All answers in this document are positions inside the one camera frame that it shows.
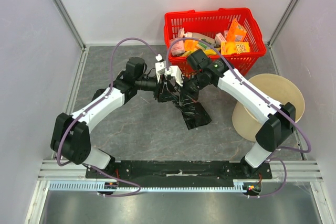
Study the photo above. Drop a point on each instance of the pink capped bottle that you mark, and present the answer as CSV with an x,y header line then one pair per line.
x,y
186,34

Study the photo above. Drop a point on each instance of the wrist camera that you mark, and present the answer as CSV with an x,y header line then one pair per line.
x,y
174,72
160,66

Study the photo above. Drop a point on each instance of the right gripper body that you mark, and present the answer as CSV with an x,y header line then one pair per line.
x,y
189,93

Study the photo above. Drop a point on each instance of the yellow snack box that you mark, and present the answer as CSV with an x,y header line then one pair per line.
x,y
233,47

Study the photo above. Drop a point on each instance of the beige trash bin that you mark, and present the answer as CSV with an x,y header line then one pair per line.
x,y
276,87

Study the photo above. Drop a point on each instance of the slotted cable duct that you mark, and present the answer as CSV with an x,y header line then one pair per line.
x,y
111,187

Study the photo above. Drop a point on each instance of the black trash bag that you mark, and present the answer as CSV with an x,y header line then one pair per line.
x,y
193,113

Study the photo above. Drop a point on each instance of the orange carton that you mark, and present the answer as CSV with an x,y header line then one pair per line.
x,y
236,32

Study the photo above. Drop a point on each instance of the pink small packet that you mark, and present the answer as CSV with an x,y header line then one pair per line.
x,y
219,39

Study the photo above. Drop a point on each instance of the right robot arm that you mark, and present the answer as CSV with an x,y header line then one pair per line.
x,y
276,119

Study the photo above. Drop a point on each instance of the yellow snack bag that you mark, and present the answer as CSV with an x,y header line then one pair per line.
x,y
207,52

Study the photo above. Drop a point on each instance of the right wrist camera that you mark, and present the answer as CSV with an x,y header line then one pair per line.
x,y
174,72

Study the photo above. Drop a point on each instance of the green yellow packet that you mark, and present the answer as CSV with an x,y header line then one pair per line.
x,y
204,44

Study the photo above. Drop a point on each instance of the orange snack pack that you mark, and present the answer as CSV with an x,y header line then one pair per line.
x,y
191,45

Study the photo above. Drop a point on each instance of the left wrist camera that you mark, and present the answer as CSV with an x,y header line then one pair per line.
x,y
160,66

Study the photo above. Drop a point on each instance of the red plastic basket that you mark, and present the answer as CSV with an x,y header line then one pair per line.
x,y
210,23

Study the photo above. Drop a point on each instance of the pink pouch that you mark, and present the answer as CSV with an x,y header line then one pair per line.
x,y
178,48

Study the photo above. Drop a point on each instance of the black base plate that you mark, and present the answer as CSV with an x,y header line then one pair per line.
x,y
184,174

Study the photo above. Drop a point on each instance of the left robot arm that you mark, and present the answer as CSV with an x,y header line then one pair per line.
x,y
71,135

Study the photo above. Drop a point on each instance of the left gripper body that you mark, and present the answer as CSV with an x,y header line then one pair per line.
x,y
158,93

